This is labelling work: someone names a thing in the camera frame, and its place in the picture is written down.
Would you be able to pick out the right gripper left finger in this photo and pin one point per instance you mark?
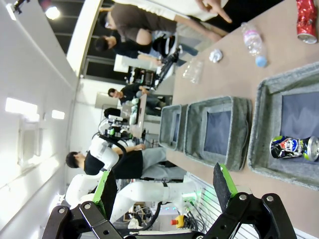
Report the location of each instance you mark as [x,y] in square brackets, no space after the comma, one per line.
[109,189]

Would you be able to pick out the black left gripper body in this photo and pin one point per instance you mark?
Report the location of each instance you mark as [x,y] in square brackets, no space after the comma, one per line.
[107,131]

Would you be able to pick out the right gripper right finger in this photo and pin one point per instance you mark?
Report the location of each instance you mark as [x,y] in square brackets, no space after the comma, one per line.
[221,184]

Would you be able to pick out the crushed blue black can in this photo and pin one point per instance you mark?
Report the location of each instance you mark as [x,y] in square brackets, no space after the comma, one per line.
[289,148]

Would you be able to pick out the clear plastic container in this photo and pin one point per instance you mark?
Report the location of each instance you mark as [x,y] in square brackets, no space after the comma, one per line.
[193,71]

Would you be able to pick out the clear bottle with blue cap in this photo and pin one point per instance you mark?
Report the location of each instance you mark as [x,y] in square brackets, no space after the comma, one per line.
[253,41]

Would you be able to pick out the crushed red can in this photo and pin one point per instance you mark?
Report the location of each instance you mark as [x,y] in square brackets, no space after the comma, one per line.
[306,22]

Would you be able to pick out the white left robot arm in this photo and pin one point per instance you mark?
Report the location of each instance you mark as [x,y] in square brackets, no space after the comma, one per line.
[149,191]

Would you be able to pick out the person's left hand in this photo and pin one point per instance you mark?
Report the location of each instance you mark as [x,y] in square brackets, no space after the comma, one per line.
[213,6]

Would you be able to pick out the seated person in grey trousers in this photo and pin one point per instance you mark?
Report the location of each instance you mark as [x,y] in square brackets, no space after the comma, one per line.
[129,164]

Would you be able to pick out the seated person in black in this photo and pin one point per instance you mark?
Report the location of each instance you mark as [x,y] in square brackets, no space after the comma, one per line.
[129,92]

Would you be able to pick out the rectangular ceiling light panel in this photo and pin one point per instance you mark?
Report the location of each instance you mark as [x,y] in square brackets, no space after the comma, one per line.
[58,114]
[21,105]

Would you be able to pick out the grey fabric basket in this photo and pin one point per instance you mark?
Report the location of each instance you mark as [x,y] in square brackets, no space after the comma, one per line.
[167,129]
[264,119]
[194,139]

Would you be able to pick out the red yellow emergency stop button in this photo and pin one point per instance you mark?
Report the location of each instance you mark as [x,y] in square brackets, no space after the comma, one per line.
[177,221]

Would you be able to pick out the black haired person in black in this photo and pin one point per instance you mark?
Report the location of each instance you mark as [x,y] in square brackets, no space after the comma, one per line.
[117,46]

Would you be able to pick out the person in brown shirt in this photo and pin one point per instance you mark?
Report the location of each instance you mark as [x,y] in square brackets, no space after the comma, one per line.
[139,20]

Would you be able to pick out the crumpled white paper ball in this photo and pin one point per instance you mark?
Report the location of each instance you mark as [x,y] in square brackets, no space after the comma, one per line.
[215,55]

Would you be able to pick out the round ceiling lamp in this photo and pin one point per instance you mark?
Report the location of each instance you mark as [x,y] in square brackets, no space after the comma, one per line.
[52,13]

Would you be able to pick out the person in white sweater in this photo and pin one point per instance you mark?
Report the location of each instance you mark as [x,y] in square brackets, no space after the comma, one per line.
[174,7]

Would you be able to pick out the black trousers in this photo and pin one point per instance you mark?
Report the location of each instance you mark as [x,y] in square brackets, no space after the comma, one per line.
[261,10]

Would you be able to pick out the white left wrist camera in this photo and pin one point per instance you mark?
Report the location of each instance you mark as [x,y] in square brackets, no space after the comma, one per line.
[117,118]

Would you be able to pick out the black camera tripod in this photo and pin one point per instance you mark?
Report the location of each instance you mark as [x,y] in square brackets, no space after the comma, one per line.
[167,64]

